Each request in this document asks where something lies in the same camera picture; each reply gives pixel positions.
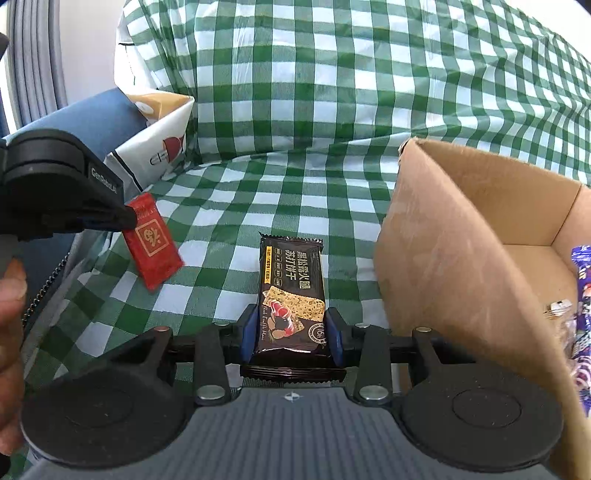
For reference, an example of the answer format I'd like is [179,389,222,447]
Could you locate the small red snack packet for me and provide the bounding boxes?
[123,192,184,291]

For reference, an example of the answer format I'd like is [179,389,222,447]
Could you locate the left hand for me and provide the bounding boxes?
[0,258,27,456]

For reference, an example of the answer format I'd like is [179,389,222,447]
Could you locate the green white checkered cloth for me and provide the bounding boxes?
[23,1,590,390]

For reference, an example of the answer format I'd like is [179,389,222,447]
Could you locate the purple milk candy bar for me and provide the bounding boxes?
[571,245,591,417]

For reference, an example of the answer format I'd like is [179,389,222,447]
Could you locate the clear bag twisted crackers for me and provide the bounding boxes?
[544,299,576,359]

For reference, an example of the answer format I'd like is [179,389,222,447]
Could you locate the dark brown cracker packet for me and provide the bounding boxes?
[242,234,346,384]

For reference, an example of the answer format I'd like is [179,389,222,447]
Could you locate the blue sofa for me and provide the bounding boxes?
[1,88,147,330]

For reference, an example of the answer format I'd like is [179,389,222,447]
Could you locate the brown cardboard box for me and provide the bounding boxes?
[374,138,590,479]

